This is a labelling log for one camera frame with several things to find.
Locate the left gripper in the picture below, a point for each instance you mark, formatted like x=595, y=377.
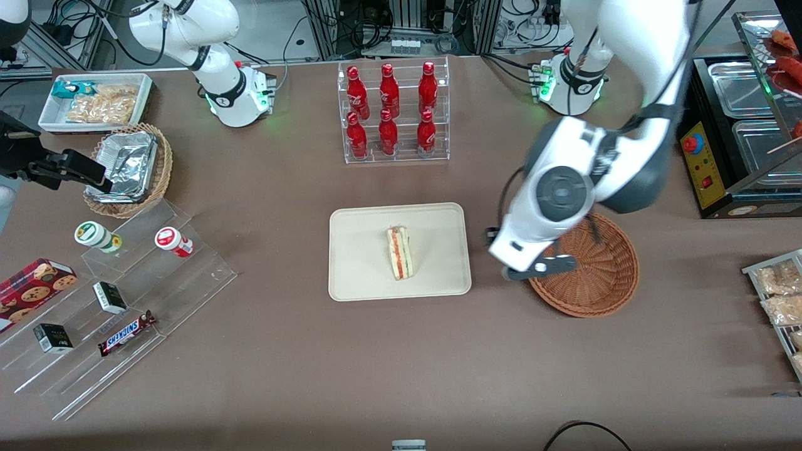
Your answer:
x=490, y=233

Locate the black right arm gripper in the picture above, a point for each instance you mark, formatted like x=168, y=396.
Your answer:
x=17, y=155

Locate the plastic triangle sandwich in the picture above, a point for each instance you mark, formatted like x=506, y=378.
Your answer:
x=400, y=254

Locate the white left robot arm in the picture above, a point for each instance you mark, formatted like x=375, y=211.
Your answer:
x=633, y=37

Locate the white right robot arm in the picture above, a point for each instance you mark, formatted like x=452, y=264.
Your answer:
x=213, y=56

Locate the wicker basket holding foil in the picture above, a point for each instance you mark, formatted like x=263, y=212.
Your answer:
x=161, y=169

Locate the empty brown wicker basket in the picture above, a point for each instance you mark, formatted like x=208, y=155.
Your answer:
x=601, y=282

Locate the beige rectangular serving tray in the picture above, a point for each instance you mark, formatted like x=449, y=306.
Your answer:
x=363, y=257

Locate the tray of packaged snacks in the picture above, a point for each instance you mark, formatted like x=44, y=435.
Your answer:
x=752, y=270

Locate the aluminium foil container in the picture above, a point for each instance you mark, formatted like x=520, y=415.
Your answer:
x=128, y=163

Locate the white rectangular snack bin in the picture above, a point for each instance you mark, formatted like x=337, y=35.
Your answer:
x=50, y=119

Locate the green lidded white cup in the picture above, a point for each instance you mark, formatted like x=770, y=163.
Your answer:
x=94, y=235

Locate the clear bag of chips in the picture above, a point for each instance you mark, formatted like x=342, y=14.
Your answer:
x=106, y=105

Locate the teal snack packet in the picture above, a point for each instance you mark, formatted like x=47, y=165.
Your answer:
x=66, y=89

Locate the red lidded white cup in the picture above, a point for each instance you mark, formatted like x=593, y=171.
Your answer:
x=172, y=241

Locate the red plaid cookie box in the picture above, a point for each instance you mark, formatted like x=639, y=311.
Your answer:
x=31, y=288

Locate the small black box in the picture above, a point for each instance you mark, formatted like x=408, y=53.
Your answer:
x=110, y=297
x=53, y=338

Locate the red cola bottle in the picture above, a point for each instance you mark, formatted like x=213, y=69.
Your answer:
x=356, y=139
x=389, y=94
x=388, y=136
x=426, y=134
x=357, y=94
x=428, y=91

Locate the clear acrylic bottle rack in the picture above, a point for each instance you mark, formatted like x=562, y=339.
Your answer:
x=404, y=153

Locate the clear acrylic stepped display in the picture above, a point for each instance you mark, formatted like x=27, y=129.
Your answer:
x=188, y=282

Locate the snickers chocolate bar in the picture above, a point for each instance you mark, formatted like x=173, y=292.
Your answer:
x=125, y=333

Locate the black glass food warmer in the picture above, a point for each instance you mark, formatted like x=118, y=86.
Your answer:
x=705, y=163

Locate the white power strip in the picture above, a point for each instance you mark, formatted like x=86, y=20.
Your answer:
x=405, y=45

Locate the small grey device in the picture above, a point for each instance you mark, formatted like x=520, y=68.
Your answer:
x=408, y=445

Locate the steel warmer pan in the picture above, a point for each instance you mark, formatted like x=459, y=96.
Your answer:
x=761, y=147
x=736, y=88

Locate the clear bagged bread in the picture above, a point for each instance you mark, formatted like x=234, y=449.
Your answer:
x=783, y=310
x=780, y=279

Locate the wooden skewer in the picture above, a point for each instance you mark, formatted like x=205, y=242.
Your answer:
x=786, y=146

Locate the red sausage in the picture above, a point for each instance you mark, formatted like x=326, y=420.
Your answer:
x=786, y=41

